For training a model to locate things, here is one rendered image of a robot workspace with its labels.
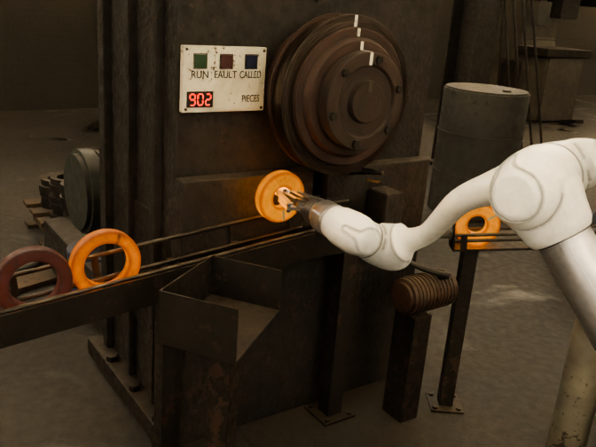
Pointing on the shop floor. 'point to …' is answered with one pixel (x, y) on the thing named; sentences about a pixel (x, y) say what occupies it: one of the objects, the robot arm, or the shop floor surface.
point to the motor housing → (412, 339)
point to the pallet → (47, 202)
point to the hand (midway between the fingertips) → (280, 191)
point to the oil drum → (475, 134)
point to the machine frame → (238, 195)
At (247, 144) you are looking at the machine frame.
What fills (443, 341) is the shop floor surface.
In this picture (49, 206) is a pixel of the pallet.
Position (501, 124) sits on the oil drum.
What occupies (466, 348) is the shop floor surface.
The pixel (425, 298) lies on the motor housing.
